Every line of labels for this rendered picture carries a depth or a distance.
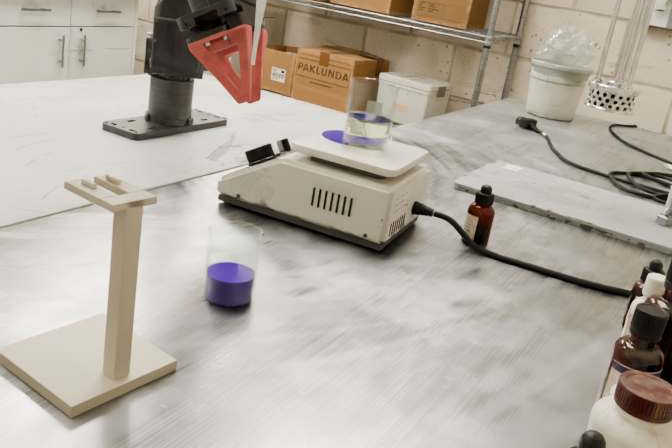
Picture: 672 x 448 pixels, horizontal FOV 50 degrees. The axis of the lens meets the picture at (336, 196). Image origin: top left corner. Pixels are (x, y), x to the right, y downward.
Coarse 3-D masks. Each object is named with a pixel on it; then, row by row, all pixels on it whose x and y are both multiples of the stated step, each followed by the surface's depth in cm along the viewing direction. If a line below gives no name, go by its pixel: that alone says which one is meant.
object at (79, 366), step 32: (96, 192) 42; (128, 192) 43; (128, 224) 42; (128, 256) 42; (128, 288) 43; (96, 320) 51; (128, 320) 44; (0, 352) 46; (32, 352) 46; (64, 352) 47; (96, 352) 47; (128, 352) 45; (160, 352) 49; (32, 384) 44; (64, 384) 44; (96, 384) 44; (128, 384) 45
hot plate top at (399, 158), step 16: (336, 128) 84; (304, 144) 75; (320, 144) 76; (336, 144) 77; (400, 144) 82; (336, 160) 73; (352, 160) 73; (368, 160) 73; (384, 160) 74; (400, 160) 75; (416, 160) 77
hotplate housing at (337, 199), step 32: (288, 160) 75; (320, 160) 76; (224, 192) 79; (256, 192) 77; (288, 192) 76; (320, 192) 74; (352, 192) 73; (384, 192) 71; (416, 192) 79; (320, 224) 76; (352, 224) 74; (384, 224) 73
